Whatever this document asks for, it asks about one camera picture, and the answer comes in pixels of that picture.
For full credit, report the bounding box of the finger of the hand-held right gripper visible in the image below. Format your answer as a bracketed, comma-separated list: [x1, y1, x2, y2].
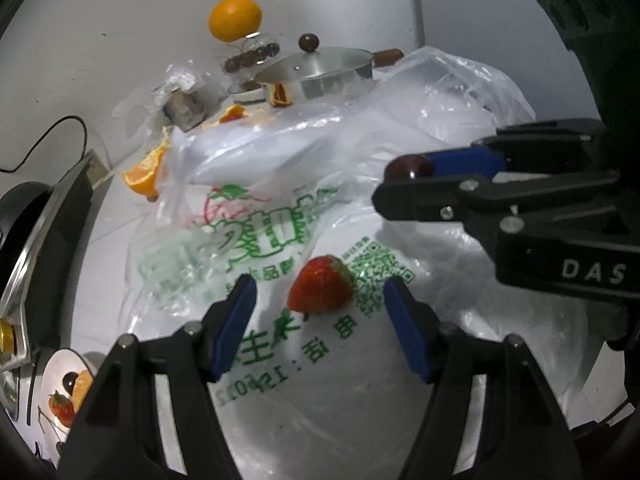
[427, 119, 606, 181]
[371, 170, 621, 241]

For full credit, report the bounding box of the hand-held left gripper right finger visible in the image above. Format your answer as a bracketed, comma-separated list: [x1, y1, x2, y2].
[382, 276, 576, 480]

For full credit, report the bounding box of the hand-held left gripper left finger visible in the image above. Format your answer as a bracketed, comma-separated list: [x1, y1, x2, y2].
[55, 274, 258, 480]

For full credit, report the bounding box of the red strawberry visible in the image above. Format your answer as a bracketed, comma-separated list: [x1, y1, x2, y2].
[287, 255, 355, 315]
[48, 392, 76, 423]

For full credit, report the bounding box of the clear printed plastic bag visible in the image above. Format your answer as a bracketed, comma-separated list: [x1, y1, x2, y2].
[117, 46, 628, 466]

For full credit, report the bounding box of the large peeled orange piece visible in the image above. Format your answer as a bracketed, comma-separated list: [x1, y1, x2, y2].
[72, 370, 96, 411]

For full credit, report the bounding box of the white round plate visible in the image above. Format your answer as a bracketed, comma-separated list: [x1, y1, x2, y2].
[37, 350, 108, 461]

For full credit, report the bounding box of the half peeled orange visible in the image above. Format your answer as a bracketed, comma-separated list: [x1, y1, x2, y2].
[122, 127, 173, 198]

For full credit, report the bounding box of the steel induction cooker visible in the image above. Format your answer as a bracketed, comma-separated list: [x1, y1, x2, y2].
[0, 152, 108, 361]

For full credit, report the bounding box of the orange peel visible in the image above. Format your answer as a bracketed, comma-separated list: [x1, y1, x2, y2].
[217, 104, 273, 126]

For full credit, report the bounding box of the small steel cup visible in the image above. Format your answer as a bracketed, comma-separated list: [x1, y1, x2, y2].
[162, 87, 211, 128]

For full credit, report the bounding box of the clear plastic fruit box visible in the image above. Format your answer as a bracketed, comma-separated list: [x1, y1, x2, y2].
[215, 32, 281, 78]

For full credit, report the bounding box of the crumpled clear plastic bag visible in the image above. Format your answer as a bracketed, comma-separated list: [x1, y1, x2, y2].
[112, 62, 226, 136]

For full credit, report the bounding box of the whole orange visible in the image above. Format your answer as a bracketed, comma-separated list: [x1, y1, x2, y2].
[208, 0, 263, 42]

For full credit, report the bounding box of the steel pot with wooden handle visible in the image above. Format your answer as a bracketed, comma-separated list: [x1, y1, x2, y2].
[260, 49, 405, 108]

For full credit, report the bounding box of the black cooker power cable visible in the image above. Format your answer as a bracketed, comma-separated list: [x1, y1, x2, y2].
[0, 116, 91, 173]

